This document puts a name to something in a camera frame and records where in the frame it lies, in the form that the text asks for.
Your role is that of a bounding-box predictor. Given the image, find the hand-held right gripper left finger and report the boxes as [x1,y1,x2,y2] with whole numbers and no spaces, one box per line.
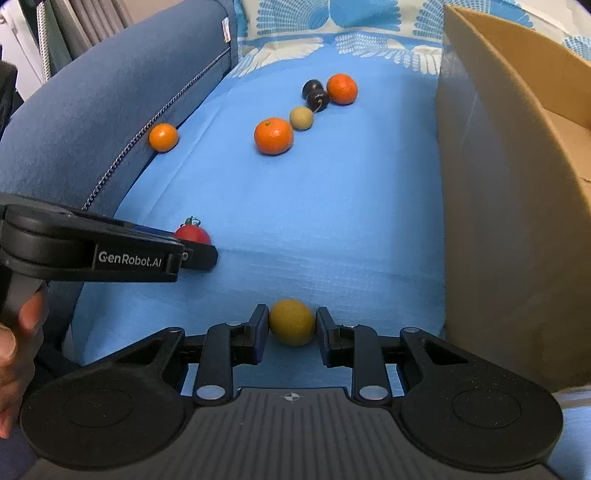
[111,304,271,407]

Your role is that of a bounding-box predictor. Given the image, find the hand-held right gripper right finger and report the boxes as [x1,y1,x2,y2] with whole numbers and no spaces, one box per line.
[315,305,476,407]

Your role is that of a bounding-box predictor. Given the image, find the blue fabric sofa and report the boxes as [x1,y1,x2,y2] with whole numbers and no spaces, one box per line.
[0,0,241,370]

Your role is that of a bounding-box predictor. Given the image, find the grey curtain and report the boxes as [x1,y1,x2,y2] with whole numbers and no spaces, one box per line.
[18,0,136,75]

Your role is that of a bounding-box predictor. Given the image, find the orange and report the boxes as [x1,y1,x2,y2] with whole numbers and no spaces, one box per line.
[253,117,295,157]
[326,73,359,105]
[148,123,179,153]

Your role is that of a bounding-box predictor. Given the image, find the person's left hand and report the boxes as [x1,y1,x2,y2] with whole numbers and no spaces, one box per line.
[0,281,49,439]

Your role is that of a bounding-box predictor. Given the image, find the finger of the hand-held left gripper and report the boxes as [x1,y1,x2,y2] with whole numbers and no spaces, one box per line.
[179,244,219,273]
[83,212,186,253]

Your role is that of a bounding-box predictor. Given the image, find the brown cardboard box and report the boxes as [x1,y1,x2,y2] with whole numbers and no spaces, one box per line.
[435,4,591,394]

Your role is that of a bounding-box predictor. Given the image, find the red tomato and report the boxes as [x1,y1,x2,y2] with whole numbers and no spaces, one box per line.
[174,216,212,247]

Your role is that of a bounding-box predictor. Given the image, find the yellow-green round fruit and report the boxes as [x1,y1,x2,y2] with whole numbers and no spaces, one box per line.
[289,106,315,132]
[269,298,317,347]

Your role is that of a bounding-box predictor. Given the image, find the blue printed cloth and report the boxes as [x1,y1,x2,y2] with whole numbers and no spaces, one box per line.
[69,0,591,480]

